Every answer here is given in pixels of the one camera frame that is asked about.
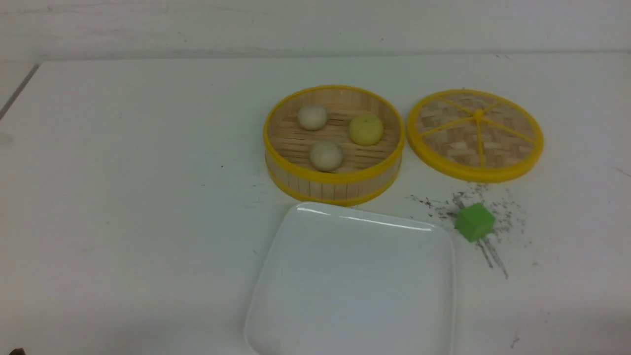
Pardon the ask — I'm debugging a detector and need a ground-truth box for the white steamed bun front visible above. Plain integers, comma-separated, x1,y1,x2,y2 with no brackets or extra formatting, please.
309,141,344,172

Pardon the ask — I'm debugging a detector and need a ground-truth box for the white steamed bun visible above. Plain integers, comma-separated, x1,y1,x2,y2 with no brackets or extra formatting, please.
297,104,328,131
309,141,344,172

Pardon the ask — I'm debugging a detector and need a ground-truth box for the yellow steamed bun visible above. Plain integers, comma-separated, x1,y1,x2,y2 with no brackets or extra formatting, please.
349,114,385,146

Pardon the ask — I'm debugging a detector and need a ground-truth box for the white square plate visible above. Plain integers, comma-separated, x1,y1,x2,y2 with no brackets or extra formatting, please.
244,202,456,355

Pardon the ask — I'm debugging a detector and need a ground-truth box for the green cube block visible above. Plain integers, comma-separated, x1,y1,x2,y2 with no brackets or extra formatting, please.
455,204,496,243

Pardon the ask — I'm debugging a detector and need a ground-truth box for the yellow rimmed bamboo steamer lid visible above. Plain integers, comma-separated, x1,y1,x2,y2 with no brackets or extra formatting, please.
406,88,545,183

